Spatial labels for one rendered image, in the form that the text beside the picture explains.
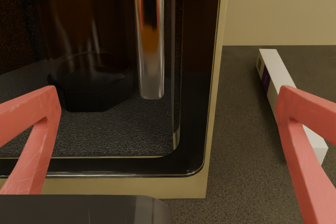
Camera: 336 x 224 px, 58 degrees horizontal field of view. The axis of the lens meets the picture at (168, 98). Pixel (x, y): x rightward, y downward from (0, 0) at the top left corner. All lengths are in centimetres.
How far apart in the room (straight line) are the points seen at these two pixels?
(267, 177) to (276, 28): 42
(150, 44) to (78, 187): 22
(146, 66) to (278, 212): 25
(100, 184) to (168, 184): 7
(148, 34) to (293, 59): 53
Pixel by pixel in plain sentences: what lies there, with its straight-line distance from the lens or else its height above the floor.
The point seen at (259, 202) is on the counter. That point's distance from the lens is 37.
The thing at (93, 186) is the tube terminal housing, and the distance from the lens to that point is 35.
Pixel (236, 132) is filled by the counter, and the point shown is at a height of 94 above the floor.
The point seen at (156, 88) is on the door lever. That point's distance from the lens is 18.
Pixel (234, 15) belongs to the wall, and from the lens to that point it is 70.
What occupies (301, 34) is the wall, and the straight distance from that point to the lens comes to 77.
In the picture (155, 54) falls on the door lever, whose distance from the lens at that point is 17.
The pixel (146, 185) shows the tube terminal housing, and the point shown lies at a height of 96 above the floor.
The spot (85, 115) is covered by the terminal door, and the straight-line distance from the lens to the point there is 26.
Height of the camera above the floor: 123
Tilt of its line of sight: 35 degrees down
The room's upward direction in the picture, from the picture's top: straight up
